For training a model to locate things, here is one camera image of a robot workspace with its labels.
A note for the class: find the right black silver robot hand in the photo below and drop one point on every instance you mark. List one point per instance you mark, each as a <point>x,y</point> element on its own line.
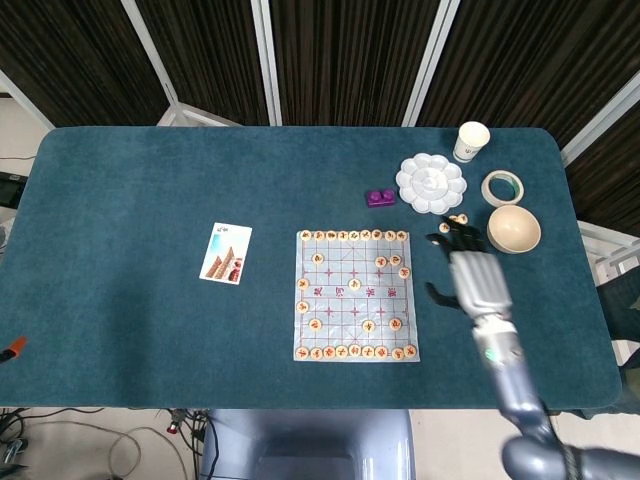
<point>480,285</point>

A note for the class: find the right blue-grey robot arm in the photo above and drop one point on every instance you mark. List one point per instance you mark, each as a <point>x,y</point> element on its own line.
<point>520,390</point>

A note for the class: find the beige bowl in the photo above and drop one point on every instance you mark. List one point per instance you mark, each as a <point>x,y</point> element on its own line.
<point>513,230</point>

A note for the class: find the beige masking tape roll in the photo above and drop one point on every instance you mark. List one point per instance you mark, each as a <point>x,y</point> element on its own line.
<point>487,192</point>

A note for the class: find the white flower-shaped paint palette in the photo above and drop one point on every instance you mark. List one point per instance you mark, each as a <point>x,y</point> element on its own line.
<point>431,183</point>

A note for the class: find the purple toy brick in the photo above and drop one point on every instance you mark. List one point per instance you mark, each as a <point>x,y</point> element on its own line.
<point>381,198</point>

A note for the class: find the white paper xiangqi board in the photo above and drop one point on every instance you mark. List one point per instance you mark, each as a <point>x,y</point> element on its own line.
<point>350,310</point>

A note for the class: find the dark fabric object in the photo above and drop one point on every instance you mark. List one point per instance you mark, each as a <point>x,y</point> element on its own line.
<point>620,305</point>

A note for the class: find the white paper cup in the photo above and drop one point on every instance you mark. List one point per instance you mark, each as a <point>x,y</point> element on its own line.
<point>472,140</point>

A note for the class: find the dark white-framed divider panel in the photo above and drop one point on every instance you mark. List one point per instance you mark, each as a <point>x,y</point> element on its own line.
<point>525,60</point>
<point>350,50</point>
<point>610,165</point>
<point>75,50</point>
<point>215,50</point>

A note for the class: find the blue-grey robot torso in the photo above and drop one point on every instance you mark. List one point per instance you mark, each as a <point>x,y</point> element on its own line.
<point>305,445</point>

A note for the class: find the postcard with building photo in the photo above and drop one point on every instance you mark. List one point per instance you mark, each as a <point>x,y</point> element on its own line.
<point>226,252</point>

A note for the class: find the blue felt table cloth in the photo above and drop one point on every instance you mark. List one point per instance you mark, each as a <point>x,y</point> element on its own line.
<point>150,175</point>

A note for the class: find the orange-tipped tool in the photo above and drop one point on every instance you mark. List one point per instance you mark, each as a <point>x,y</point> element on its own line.
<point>17,345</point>

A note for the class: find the black device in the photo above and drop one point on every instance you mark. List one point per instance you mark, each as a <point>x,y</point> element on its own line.
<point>7,190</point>

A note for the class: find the red button switch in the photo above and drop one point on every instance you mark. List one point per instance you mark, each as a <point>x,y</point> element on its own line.
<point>173,427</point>

